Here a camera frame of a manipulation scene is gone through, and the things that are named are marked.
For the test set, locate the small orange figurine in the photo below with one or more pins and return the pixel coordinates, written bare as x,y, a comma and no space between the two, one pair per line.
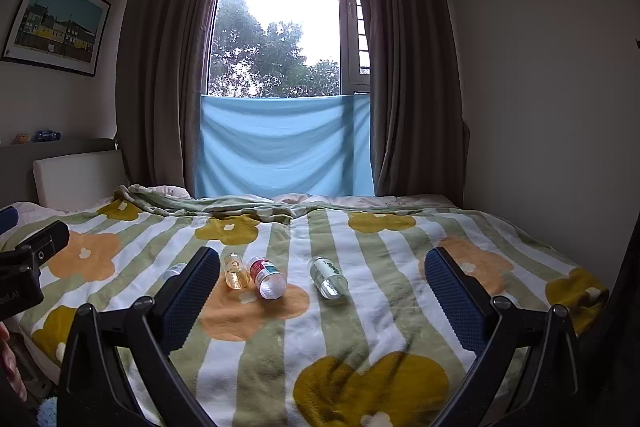
22,138

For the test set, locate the brown curtain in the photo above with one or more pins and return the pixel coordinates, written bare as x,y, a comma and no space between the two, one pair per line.
415,72
160,72

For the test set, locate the blue toy on headboard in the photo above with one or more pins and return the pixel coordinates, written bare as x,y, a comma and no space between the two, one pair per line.
46,136

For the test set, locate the yellow liquid plastic bottle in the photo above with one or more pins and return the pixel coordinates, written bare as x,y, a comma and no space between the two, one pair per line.
236,276

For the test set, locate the red label plastic bottle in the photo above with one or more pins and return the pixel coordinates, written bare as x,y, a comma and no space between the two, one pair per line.
268,281

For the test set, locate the light blue cloth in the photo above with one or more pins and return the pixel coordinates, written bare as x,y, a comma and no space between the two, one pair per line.
285,147

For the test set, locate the person's left hand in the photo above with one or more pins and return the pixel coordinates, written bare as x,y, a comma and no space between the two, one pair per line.
10,357

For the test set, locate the white headboard cushion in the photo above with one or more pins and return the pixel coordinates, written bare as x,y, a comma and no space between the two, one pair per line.
80,179

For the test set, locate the light blue fluffy rug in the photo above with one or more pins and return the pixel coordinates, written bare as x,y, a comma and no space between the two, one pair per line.
49,413

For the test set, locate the window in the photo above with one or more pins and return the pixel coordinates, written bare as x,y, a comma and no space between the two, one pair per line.
280,22

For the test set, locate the floral striped blanket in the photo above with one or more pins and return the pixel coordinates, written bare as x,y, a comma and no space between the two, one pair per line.
380,307

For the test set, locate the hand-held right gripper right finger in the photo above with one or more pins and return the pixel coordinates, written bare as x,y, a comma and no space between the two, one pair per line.
452,302

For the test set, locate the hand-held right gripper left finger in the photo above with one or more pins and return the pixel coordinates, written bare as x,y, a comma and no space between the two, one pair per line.
187,302

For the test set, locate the grey headboard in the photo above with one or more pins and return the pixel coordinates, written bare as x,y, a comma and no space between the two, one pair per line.
55,146

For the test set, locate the clear plastic bottle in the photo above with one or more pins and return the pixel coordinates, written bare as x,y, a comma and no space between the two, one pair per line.
174,270

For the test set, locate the framed picture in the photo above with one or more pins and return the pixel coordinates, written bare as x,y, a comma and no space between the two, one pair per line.
57,19

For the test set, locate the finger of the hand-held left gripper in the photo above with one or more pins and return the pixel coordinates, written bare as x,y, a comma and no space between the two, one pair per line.
42,239
7,219

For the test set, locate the green label plastic bottle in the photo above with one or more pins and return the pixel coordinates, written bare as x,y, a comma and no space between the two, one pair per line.
327,279

